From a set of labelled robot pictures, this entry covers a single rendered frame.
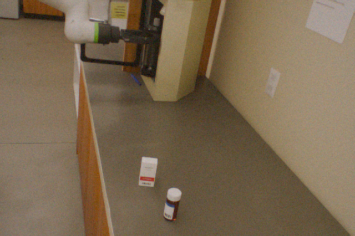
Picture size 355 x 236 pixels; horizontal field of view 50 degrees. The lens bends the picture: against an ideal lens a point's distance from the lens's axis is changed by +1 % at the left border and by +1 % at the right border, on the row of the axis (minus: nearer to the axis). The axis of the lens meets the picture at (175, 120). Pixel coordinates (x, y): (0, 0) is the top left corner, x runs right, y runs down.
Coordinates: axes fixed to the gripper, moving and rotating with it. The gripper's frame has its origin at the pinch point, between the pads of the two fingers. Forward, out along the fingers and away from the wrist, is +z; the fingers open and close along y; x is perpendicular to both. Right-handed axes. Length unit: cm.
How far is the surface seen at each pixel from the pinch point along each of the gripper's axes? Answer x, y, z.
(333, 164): 14, -85, 44
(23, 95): 121, 191, -72
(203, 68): 22, 23, 38
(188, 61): 7.4, -8.9, 16.1
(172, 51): 1.7, -13.6, 5.9
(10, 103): 121, 173, -81
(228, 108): 26.0, -20.2, 36.4
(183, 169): 26, -69, -1
